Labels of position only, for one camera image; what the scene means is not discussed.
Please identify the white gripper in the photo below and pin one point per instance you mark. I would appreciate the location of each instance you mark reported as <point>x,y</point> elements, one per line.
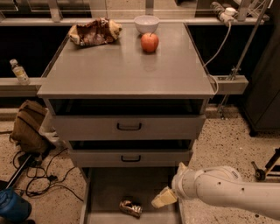
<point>180,183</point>

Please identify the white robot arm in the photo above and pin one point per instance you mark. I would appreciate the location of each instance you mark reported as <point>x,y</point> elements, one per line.
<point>221,186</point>

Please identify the grey bottom drawer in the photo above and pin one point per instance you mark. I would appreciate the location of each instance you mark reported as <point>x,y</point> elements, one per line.
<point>108,187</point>

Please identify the grey drawer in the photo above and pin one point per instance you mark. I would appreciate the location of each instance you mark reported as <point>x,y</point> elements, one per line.
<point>112,119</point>
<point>108,187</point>
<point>130,153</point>

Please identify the grey drawer cabinet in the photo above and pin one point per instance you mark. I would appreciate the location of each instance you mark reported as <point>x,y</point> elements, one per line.
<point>124,71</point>

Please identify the grey middle drawer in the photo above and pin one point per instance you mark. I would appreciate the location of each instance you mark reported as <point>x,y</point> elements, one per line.
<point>130,153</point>

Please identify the grey top drawer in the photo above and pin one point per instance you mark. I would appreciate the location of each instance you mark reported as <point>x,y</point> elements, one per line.
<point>112,119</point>

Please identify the black wheeled stand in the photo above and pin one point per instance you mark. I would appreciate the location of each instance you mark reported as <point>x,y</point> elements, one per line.
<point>271,169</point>

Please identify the dark cabinet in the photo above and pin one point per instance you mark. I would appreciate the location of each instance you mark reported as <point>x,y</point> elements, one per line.
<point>261,100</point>

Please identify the red apple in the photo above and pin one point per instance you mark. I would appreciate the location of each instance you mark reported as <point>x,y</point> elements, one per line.
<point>149,42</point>

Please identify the brown backpack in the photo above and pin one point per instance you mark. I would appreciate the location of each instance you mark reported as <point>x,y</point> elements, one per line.
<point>25,133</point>

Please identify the white bowl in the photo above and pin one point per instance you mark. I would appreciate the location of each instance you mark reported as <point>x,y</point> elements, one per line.
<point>146,23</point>

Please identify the blue container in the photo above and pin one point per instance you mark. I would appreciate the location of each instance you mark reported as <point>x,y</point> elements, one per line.
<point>13,207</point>

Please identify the metal tripod pole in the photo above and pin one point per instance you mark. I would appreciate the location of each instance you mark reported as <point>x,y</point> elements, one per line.
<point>236,69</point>

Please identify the crumpled brown chip bag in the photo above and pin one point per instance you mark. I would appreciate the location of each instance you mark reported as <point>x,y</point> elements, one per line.
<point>101,31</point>

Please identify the white power adapter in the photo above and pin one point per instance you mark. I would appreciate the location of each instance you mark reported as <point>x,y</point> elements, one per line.
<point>225,15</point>

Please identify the clear plastic bottle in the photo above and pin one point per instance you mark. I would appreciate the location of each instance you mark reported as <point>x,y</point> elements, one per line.
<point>19,72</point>

